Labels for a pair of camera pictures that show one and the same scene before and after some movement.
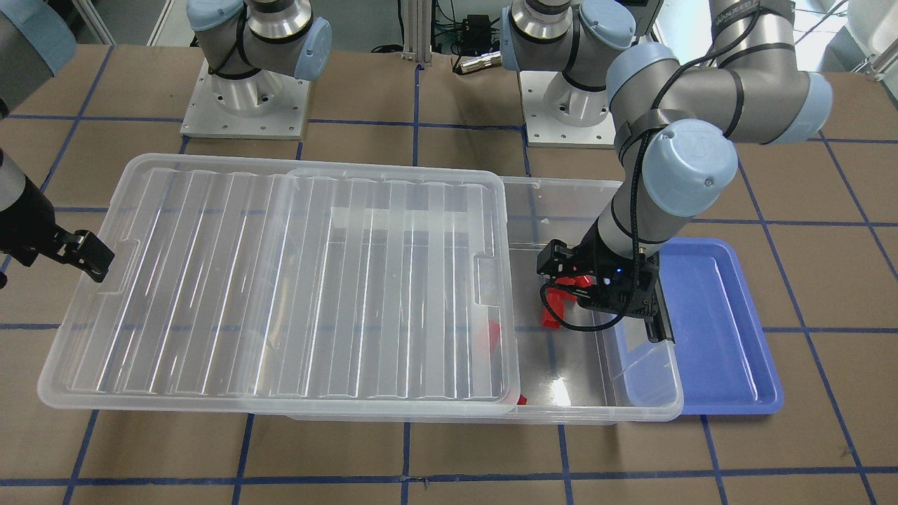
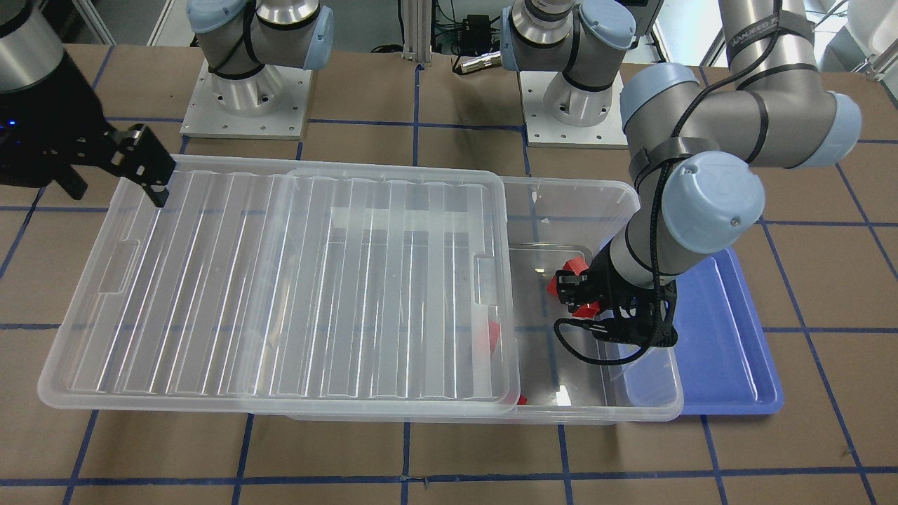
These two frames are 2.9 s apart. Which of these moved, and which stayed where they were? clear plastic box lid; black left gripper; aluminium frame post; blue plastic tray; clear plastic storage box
Moved: black left gripper
Stayed: clear plastic box lid; clear plastic storage box; blue plastic tray; aluminium frame post
